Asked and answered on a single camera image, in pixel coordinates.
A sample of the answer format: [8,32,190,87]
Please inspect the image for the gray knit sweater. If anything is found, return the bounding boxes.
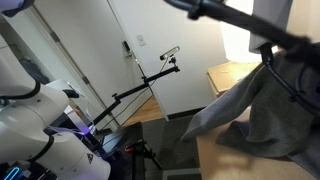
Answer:
[181,41,320,178]

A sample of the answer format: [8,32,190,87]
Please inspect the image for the black flat stand base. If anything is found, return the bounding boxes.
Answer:
[94,121,146,159]

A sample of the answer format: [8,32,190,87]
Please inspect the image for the wooden dresser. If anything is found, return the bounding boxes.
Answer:
[206,61,264,99]

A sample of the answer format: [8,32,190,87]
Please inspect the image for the black tripod with red knob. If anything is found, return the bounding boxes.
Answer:
[124,139,164,180]

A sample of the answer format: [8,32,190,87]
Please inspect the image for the white door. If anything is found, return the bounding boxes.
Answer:
[33,0,168,129]

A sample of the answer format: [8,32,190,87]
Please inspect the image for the white paper lamp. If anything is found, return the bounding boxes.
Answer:
[219,0,279,64]

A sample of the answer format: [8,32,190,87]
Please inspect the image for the blue lit controller box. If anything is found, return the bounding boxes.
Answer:
[0,163,31,180]

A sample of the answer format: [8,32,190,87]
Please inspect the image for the black camera boom stand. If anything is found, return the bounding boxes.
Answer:
[89,56,181,129]

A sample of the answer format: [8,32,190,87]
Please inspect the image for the gray stereo camera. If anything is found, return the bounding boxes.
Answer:
[159,45,181,62]

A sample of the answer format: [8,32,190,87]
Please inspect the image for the metal door handle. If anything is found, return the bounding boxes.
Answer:
[121,40,133,58]

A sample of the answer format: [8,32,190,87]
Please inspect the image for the white light switch plate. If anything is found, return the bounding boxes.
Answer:
[136,33,148,47]

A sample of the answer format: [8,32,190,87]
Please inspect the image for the black robot cable loom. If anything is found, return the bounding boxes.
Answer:
[163,0,320,114]

